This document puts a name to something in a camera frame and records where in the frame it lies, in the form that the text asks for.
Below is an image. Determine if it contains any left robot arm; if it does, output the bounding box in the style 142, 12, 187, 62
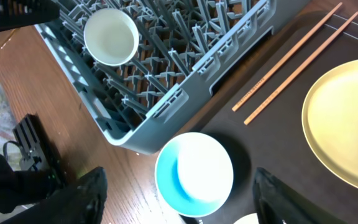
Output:
0, 0, 60, 32

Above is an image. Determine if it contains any wooden chopstick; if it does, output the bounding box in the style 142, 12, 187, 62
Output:
244, 11, 358, 125
232, 2, 342, 112

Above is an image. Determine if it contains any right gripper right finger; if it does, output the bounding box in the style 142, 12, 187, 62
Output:
252, 167, 345, 224

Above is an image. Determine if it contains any dark brown serving tray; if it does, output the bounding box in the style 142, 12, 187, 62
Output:
185, 12, 358, 223

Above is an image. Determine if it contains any white pink bowl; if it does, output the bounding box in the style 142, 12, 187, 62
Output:
233, 213, 259, 224

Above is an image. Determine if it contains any yellow round plate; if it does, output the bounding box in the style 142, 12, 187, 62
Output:
301, 59, 358, 188

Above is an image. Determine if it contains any white cup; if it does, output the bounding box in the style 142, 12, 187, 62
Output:
83, 8, 139, 67

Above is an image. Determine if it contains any grey dishwasher rack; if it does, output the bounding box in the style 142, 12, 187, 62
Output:
36, 0, 308, 154

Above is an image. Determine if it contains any light blue bowl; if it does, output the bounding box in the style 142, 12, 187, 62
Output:
155, 132, 234, 217

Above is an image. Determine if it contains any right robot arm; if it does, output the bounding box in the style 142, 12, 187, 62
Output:
0, 154, 342, 223

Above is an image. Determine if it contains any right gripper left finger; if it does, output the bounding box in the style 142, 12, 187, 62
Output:
2, 167, 108, 224

